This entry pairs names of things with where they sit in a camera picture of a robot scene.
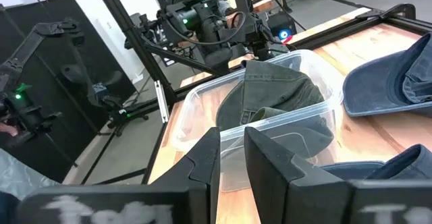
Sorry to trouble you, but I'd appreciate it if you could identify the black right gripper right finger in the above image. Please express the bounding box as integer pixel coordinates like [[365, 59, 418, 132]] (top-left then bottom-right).
[[243, 126, 352, 224]]

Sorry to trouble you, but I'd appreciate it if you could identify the clear plastic container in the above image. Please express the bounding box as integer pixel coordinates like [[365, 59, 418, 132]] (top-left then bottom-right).
[[171, 49, 342, 193]]

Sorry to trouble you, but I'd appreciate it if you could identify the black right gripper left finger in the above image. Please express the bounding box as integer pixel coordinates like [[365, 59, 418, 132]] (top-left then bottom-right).
[[148, 126, 222, 224]]

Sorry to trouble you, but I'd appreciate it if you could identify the person's hand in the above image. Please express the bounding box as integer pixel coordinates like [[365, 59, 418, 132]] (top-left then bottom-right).
[[0, 121, 18, 138]]

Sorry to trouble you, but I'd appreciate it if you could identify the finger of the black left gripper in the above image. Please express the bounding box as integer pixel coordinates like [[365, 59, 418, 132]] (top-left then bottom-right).
[[253, 45, 271, 62], [269, 43, 290, 55]]

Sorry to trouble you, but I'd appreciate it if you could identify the dark green cap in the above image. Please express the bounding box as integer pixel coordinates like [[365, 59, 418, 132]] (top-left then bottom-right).
[[215, 60, 335, 159]]

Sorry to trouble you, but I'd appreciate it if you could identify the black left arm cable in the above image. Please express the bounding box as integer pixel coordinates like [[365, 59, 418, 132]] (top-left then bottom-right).
[[164, 10, 248, 47]]

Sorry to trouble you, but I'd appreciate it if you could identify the black partition panel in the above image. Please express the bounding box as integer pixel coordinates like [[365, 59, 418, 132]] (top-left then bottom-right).
[[0, 0, 136, 184]]

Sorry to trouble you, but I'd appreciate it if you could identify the blue denim cap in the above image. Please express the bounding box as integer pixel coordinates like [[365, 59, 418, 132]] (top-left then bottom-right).
[[320, 144, 432, 181], [342, 31, 432, 117]]

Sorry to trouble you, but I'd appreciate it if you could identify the silver aluminium bar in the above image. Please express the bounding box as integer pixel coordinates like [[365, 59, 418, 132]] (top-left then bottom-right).
[[154, 80, 170, 124]]

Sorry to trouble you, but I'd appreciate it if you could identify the grey plastic sheet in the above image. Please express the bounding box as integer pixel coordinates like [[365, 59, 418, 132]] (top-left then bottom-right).
[[0, 148, 60, 200]]

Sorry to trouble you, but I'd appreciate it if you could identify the black box with blue light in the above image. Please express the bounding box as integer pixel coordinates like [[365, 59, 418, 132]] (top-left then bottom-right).
[[268, 11, 298, 45]]

